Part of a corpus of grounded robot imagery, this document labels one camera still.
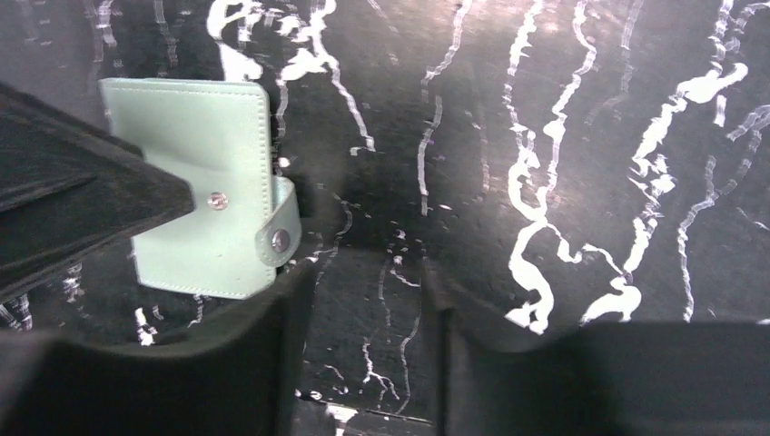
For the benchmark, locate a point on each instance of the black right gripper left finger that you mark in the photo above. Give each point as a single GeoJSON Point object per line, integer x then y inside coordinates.
{"type": "Point", "coordinates": [234, 374]}

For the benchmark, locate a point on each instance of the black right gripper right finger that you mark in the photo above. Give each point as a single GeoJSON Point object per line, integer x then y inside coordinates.
{"type": "Point", "coordinates": [637, 378]}

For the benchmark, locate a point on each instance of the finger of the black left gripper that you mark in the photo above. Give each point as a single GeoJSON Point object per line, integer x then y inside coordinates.
{"type": "Point", "coordinates": [69, 189]}

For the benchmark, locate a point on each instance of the mint green card holder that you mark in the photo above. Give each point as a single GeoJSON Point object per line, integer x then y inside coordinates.
{"type": "Point", "coordinates": [217, 137]}

